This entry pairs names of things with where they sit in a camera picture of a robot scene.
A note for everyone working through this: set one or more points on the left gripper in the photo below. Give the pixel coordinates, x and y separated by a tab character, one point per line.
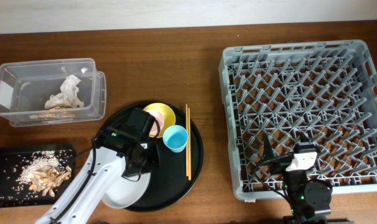
153	155

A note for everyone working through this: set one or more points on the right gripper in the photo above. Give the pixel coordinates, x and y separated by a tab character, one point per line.
268	152

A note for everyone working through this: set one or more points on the grey round plate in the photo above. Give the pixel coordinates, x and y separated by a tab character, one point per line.
124	192

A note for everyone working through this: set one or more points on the light blue cup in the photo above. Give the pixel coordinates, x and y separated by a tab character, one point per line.
174	138

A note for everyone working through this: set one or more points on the gold snack wrapper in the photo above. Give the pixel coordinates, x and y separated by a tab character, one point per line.
58	112

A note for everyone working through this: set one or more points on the white tissue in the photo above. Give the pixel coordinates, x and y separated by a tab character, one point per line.
68	96

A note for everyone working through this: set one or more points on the white rice pile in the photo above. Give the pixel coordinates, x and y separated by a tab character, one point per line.
16	168

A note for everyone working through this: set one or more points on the peanut shells pile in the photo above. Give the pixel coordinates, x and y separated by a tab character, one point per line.
45	181

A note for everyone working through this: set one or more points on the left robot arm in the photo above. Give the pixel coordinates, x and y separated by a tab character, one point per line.
121	159

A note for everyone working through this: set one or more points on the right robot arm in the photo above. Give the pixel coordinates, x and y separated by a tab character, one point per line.
309	199

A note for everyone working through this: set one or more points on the grey dishwasher rack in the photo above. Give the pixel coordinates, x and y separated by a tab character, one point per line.
327	90

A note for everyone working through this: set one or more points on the pink cup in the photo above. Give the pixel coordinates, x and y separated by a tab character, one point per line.
159	121

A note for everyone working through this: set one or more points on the round black serving tray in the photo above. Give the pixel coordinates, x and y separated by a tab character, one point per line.
168	183

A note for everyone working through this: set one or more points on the yellow saucer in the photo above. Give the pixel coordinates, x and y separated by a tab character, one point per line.
166	111

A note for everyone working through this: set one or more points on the right wooden chopstick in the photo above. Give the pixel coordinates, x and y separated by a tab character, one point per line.
189	147

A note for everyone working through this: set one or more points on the wooden chopstick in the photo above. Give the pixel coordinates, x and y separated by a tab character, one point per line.
189	147
186	146

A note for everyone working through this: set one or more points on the left wooden chopstick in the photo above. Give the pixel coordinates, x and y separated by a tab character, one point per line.
186	146

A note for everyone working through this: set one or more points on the black rectangular tray bin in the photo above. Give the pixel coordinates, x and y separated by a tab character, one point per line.
49	147

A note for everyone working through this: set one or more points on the clear plastic bin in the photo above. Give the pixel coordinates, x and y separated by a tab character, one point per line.
26	86

